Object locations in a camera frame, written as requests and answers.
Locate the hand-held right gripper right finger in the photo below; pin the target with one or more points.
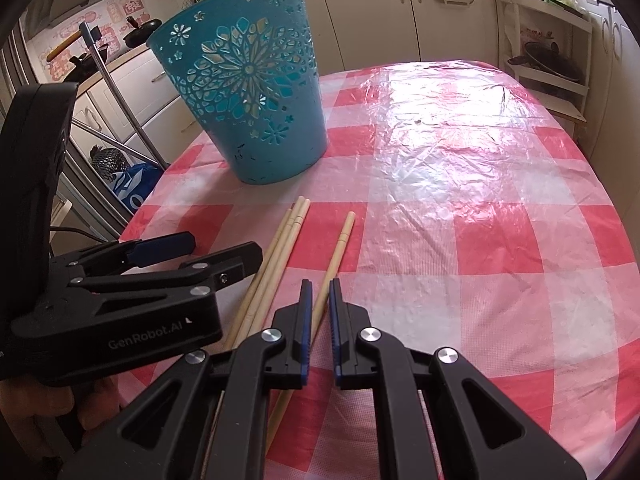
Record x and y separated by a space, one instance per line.
336 320

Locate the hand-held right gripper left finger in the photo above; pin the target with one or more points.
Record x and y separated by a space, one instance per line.
304 320

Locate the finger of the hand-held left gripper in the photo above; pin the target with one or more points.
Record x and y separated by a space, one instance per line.
160 250
235 260

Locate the wooden chopstick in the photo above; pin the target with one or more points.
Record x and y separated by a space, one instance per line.
345 235
285 240
277 240
293 240

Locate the teal perforated plastic basket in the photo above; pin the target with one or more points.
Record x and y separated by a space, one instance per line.
300 135

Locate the person's left hand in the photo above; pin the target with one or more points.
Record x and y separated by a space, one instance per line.
105 392

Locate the blue plastic bag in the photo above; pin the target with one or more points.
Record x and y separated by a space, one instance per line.
132 185

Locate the black mesh item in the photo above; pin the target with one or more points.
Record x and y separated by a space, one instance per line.
107 162

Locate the pink checked plastic tablecloth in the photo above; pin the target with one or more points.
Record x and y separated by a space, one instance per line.
475 210

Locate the black frying pan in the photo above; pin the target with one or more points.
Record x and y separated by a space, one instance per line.
142 32

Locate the cream kitchen base cabinets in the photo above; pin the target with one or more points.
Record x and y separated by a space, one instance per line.
370 10

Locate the small white shelf rack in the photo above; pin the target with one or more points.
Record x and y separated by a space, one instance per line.
550 87

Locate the black wok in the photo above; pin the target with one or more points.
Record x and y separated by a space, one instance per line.
552 62

